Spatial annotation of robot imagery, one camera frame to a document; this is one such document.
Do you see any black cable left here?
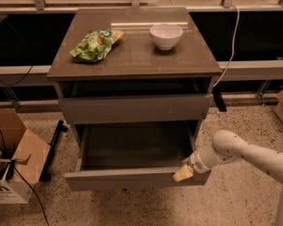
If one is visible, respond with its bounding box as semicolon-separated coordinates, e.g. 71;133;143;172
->
0;16;34;88

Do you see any white bowl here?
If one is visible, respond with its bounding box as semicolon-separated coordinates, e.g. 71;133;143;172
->
150;24;183;50

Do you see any grey top drawer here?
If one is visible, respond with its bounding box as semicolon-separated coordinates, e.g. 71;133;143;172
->
58;94;212;124

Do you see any black stand leg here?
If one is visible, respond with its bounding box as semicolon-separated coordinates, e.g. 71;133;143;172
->
40;120;68;182

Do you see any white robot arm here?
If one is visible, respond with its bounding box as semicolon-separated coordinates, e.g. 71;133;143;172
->
173;130;283;226

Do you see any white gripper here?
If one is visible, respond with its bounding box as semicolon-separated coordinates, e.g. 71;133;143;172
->
173;149;211;182

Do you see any black cable from box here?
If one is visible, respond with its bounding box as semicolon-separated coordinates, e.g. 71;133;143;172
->
0;115;51;226

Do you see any grey drawer cabinet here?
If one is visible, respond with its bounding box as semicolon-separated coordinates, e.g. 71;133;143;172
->
46;7;223;143

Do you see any white cable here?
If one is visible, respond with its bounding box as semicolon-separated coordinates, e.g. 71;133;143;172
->
212;4;241;89

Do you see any green chip bag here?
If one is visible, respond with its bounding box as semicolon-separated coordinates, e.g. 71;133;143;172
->
70;29;125;63

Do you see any grey drawer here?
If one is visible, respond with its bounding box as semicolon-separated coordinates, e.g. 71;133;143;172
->
64;121;209;191
58;94;212;124

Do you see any cardboard box left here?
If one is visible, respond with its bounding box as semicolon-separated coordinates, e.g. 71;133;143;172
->
0;108;50;204

